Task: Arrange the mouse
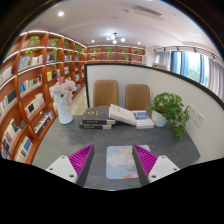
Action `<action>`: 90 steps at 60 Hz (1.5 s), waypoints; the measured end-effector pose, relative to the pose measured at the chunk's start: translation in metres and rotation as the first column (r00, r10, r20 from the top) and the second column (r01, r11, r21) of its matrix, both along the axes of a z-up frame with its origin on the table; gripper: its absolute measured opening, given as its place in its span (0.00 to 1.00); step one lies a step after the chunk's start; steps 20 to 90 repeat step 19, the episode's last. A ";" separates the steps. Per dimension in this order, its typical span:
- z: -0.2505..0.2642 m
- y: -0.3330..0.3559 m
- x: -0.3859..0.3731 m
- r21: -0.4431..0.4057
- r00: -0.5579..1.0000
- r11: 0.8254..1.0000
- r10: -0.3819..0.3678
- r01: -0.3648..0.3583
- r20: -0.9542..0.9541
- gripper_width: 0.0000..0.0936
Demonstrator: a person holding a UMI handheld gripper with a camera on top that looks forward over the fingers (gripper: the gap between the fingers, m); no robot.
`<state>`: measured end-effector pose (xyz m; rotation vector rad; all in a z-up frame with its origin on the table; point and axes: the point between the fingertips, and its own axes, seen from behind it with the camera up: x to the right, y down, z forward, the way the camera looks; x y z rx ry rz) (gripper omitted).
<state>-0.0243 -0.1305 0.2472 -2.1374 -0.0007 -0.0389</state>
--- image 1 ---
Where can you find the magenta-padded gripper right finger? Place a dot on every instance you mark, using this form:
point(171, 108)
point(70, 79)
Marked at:
point(161, 166)

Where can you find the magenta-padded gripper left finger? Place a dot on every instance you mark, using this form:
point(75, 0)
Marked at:
point(63, 166)

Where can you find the pastel sun print mouse pad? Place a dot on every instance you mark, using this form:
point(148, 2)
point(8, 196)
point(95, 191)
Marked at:
point(116, 163)

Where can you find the blue and white book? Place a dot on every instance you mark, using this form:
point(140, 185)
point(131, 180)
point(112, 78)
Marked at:
point(144, 120)

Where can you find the green potted plant white pot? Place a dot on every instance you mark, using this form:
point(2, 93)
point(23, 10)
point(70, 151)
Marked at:
point(170, 108)

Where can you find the dark hardcover book gold emblem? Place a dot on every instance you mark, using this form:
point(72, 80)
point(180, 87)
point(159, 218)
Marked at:
point(96, 115)

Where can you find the white thick book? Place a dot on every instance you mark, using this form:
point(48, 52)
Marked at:
point(121, 115)

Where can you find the tan leather chair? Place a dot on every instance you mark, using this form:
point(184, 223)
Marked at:
point(105, 93)
point(137, 96)

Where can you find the pink and white flower bouquet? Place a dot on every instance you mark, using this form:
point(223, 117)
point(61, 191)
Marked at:
point(65, 88)

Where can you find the orange wooden bookshelf unit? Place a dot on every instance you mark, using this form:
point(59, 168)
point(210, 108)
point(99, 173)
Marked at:
point(30, 86)

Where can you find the window with curtains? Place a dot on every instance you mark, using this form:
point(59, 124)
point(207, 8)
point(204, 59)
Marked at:
point(193, 66)

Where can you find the ceiling lamp with round bulbs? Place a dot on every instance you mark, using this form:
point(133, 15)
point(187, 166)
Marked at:
point(115, 37)

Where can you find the ceiling air conditioner vent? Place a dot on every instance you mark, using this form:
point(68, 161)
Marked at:
point(146, 11)

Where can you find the white wall socket plate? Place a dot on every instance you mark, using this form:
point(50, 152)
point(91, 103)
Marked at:
point(192, 112)
point(199, 119)

